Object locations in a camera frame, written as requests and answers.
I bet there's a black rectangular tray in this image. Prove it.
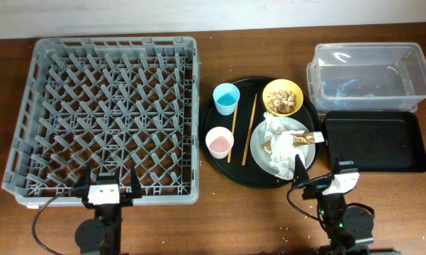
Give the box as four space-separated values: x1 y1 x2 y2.
323 111 426 173

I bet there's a white tissue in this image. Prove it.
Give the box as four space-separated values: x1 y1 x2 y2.
264 112 305 180

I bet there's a wooden chopstick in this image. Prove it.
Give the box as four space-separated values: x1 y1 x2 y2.
242 93 258 166
227 104 238 163

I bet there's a grey plate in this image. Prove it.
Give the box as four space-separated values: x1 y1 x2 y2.
250 117 318 176

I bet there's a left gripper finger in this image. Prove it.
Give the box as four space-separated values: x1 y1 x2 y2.
130 163 142 198
74 163 91 188

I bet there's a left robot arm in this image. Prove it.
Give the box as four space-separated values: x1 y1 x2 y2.
74 165 142 254

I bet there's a left wooden chopstick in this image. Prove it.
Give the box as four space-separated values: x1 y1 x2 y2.
227 104 238 163

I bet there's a right wooden chopstick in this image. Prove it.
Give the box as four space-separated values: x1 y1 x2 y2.
242 93 258 166

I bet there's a blue plastic cup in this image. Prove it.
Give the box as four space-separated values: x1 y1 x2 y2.
213 83 240 115

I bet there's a gold snack wrapper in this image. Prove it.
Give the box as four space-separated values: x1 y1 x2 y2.
262 130 325 153

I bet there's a peanut shells and rice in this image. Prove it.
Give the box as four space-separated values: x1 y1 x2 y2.
265 90 296 114

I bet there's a pink plastic cup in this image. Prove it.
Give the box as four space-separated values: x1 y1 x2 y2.
205 127 235 159

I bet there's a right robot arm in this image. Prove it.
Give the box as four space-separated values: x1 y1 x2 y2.
286 156 375 254

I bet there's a round black tray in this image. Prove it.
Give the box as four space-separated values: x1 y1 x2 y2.
199 76 322 189

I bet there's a grey dishwasher rack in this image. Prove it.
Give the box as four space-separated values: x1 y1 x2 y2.
1 36 200 208

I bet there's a clear plastic bin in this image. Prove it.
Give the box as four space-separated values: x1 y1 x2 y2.
306 42 426 114

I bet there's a yellow bowl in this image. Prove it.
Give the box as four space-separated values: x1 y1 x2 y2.
262 79 304 117

